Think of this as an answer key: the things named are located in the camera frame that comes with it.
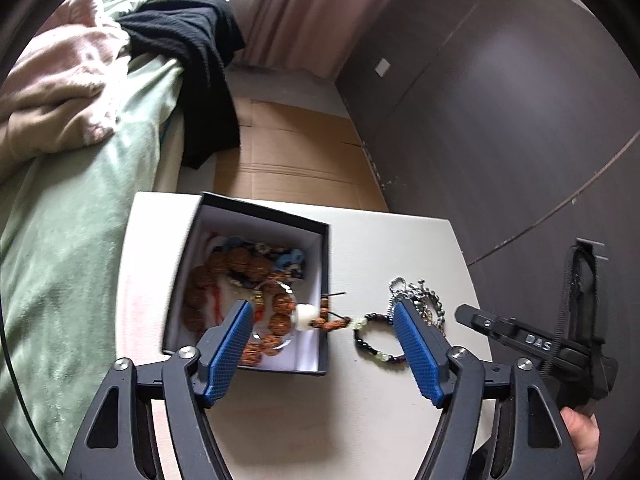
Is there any brown rudraksha bead bracelet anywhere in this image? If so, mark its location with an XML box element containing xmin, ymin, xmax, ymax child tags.
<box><xmin>180</xmin><ymin>246</ymin><xmax>353</xmax><ymax>366</ymax></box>

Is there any dark bead bracelet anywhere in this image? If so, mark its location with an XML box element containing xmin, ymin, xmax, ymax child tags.
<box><xmin>352</xmin><ymin>311</ymin><xmax>409</xmax><ymax>366</ymax></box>

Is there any black jewelry box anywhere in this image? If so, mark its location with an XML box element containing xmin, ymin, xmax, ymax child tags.
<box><xmin>160</xmin><ymin>193</ymin><xmax>330</xmax><ymax>376</ymax></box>

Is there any right human hand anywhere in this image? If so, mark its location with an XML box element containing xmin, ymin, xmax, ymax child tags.
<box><xmin>560</xmin><ymin>408</ymin><xmax>600</xmax><ymax>479</ymax></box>

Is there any green bed sheet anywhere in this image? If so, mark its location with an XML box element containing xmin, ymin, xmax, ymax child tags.
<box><xmin>1</xmin><ymin>54</ymin><xmax>181</xmax><ymax>479</ymax></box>

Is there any flattened cardboard sheet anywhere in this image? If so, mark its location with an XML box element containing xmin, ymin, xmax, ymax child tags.
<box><xmin>213</xmin><ymin>96</ymin><xmax>387</xmax><ymax>211</ymax></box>

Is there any beige pink blanket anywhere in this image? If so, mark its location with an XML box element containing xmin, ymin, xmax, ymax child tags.
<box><xmin>1</xmin><ymin>0</ymin><xmax>130</xmax><ymax>181</ymax></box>

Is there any black knitted garment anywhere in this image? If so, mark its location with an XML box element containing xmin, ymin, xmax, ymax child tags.
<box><xmin>116</xmin><ymin>0</ymin><xmax>245</xmax><ymax>169</ymax></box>

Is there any pink curtain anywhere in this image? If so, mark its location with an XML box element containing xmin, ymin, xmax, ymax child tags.
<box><xmin>241</xmin><ymin>0</ymin><xmax>390</xmax><ymax>79</ymax></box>

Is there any silver ball chain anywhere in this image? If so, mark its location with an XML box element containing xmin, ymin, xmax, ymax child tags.
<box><xmin>387</xmin><ymin>276</ymin><xmax>447</xmax><ymax>334</ymax></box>

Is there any black cable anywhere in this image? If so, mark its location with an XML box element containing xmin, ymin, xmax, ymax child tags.
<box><xmin>0</xmin><ymin>309</ymin><xmax>64</xmax><ymax>476</ymax></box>

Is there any white wall switch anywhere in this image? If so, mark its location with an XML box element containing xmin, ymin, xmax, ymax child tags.
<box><xmin>374</xmin><ymin>58</ymin><xmax>390</xmax><ymax>78</ymax></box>

